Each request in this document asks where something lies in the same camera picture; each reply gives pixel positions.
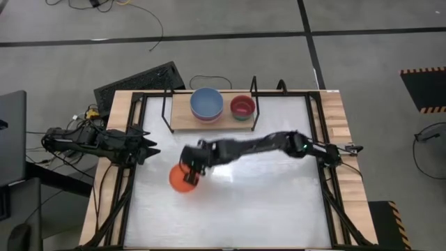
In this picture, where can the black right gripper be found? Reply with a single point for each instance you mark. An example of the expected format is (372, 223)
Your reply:
(197, 155)

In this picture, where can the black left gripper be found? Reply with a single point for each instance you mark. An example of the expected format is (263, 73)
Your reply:
(134, 148)

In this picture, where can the orange plastic bowl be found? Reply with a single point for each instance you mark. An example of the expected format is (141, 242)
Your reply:
(177, 182)

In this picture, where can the purple plastic bowl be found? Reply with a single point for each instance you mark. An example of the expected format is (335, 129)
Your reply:
(207, 120)

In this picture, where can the blue plastic bowl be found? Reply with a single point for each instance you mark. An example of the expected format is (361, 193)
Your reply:
(206, 102)

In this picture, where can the pink translucent plastic bowl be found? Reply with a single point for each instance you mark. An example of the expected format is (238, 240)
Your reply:
(243, 104)

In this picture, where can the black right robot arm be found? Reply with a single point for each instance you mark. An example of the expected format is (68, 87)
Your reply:
(258, 144)

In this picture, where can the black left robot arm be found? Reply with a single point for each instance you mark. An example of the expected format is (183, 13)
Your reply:
(87, 143)

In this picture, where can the wooden shelf with black legs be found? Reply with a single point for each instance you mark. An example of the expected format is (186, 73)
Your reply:
(181, 115)

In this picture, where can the yellow connector plug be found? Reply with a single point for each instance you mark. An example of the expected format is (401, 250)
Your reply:
(92, 113)

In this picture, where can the grey laptop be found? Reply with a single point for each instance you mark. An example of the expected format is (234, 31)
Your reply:
(12, 139)

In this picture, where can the black computer mouse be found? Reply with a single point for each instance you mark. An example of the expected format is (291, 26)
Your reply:
(19, 237)

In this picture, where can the black yellow-striped floor mat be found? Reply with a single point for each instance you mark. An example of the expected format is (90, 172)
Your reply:
(388, 223)
(425, 89)

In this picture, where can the grey floor device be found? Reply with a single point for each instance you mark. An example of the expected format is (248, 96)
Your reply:
(430, 132)

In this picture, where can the black curved bracket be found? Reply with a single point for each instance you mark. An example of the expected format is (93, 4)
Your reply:
(281, 85)

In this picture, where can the black metal table frame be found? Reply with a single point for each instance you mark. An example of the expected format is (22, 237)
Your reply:
(325, 202)

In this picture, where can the silver mounting bracket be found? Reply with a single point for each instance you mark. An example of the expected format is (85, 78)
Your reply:
(352, 148)

